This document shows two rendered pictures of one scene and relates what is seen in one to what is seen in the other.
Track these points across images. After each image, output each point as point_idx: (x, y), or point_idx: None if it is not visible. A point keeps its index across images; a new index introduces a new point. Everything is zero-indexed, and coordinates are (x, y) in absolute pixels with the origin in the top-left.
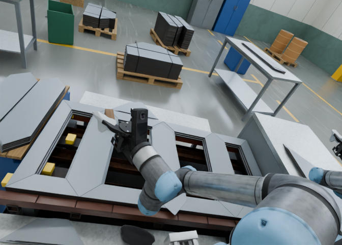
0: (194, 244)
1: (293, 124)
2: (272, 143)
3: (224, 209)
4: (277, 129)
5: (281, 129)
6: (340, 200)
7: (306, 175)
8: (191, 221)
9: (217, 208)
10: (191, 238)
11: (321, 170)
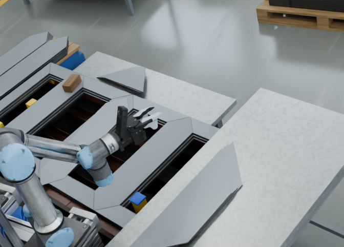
0: (4, 194)
1: (329, 118)
2: (212, 138)
3: (90, 199)
4: (263, 120)
5: (273, 122)
6: (197, 224)
7: (192, 183)
8: (54, 198)
9: (85, 195)
10: (6, 191)
11: (78, 144)
